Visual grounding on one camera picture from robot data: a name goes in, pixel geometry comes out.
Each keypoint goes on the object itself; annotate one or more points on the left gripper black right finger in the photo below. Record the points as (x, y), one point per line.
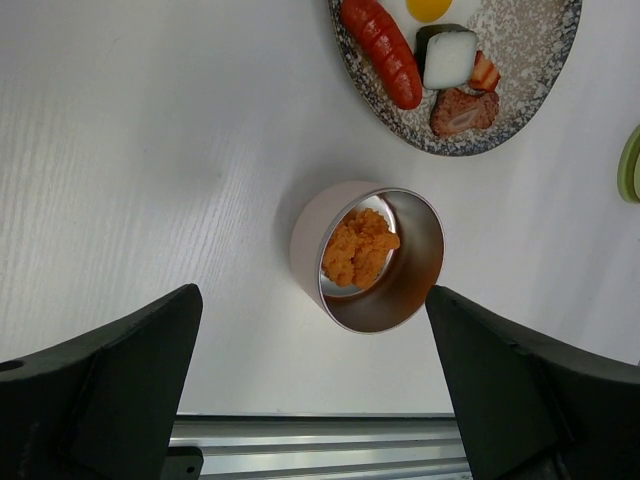
(529, 406)

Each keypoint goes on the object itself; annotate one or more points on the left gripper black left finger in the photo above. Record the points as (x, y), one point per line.
(101, 405)

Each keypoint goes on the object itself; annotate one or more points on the stainless steel bowl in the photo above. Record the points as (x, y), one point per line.
(407, 274)

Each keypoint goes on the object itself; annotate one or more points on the orange fried nugget toy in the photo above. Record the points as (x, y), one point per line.
(357, 250)

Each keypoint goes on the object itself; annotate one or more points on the green round lid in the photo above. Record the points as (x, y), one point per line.
(628, 169)

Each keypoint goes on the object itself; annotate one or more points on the fried egg toy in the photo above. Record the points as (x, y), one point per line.
(443, 11)

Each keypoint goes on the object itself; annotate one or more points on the bacon slice toy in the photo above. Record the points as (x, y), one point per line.
(456, 111)

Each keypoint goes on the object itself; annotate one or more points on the white rice cube toy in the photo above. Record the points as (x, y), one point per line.
(445, 55)

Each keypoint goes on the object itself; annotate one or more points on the silver patterned plate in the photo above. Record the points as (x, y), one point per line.
(528, 41)

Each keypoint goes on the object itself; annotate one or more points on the red sausage toy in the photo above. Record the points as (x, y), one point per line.
(382, 42)

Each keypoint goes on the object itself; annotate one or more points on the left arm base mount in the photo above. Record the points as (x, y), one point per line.
(182, 463)

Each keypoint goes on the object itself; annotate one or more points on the aluminium front rail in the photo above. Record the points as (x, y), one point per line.
(303, 447)

